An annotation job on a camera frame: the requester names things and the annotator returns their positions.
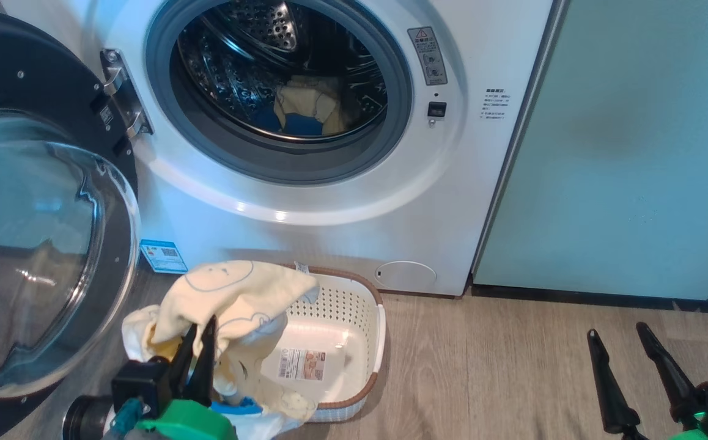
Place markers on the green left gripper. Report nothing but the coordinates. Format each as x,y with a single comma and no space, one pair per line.
189,421

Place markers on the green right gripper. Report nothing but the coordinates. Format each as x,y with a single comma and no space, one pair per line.
693,435

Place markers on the cream bear-print garment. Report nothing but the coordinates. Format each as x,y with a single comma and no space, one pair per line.
238,299

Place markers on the black round glass washer door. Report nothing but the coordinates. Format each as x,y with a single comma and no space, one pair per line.
36,244

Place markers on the cream garment with blue trim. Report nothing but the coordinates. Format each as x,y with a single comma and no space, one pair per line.
305,101

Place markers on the white front-load washing machine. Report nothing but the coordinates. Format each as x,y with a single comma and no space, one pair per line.
342,238

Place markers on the metal door hinge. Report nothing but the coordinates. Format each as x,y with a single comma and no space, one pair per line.
125,91

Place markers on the basket product label sticker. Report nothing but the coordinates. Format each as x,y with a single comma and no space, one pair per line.
301,364

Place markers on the blue energy label sticker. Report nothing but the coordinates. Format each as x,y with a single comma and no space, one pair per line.
163,255

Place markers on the cream perforated laundry basket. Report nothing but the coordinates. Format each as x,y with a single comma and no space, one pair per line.
342,318

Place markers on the round white filter cover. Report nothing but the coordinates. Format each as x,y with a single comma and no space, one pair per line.
405,275

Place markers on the pale green plain cabinet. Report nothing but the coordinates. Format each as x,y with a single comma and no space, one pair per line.
623,153

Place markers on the small printed text label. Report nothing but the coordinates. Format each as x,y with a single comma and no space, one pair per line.
496,104

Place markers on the grey warning sticker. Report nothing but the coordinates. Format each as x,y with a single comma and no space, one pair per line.
427,55

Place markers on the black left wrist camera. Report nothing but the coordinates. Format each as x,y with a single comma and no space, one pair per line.
140,385

